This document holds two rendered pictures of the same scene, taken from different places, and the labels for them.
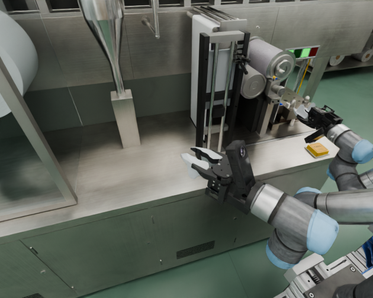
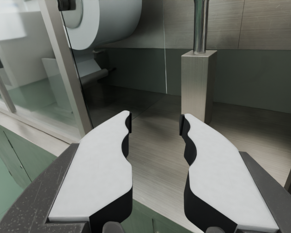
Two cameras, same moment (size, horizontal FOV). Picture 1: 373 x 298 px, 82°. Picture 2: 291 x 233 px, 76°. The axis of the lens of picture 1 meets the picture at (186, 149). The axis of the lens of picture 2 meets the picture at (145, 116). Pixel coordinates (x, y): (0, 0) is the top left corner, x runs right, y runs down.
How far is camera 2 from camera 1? 0.49 m
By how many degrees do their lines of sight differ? 45
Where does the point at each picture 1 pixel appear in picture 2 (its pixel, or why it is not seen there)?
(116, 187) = (133, 161)
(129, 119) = (197, 88)
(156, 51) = (287, 7)
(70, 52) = (176, 9)
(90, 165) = (137, 127)
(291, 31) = not seen: outside the picture
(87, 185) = not seen: hidden behind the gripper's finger
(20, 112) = (45, 14)
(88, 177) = not seen: hidden behind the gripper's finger
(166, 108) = (274, 103)
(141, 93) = (243, 71)
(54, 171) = (72, 101)
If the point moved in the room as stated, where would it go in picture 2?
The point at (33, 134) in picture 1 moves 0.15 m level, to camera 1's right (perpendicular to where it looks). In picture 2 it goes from (56, 47) to (78, 52)
